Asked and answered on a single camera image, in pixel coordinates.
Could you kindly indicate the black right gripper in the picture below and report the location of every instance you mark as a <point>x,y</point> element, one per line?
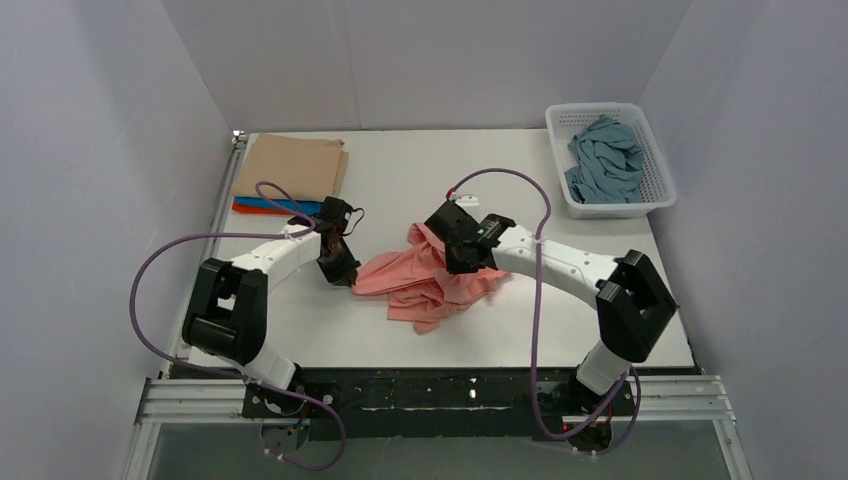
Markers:
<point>460,255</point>

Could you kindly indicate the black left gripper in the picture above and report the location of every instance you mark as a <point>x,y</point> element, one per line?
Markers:
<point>340,266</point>

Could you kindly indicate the pink t-shirt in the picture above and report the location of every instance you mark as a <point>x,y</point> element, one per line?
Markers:
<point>417,285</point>

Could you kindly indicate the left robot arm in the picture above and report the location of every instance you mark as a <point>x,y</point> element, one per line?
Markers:
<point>227,314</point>

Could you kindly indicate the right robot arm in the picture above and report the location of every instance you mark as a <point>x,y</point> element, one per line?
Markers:
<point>632,302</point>

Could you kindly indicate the blue folded t-shirt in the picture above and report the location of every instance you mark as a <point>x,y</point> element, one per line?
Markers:
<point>306,207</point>

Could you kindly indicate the tan folded t-shirt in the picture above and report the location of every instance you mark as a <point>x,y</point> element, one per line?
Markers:
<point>307,169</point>

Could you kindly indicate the orange folded t-shirt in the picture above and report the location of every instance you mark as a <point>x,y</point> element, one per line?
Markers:
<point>253,210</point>

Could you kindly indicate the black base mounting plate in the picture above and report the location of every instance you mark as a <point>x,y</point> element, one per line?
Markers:
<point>448,402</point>

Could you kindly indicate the white plastic basket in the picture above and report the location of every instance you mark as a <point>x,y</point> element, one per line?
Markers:
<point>656,188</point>

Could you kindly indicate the teal crumpled t-shirt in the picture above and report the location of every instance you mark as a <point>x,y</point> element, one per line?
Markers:
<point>609,164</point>

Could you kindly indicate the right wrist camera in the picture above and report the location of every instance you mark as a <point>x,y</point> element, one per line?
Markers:
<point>456,218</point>

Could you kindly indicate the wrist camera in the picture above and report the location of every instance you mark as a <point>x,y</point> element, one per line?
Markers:
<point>337,217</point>
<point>456,218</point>

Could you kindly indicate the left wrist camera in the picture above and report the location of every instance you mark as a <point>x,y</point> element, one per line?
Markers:
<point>337,217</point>

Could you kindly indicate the aluminium frame rail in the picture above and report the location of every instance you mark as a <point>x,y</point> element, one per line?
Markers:
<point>208,401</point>

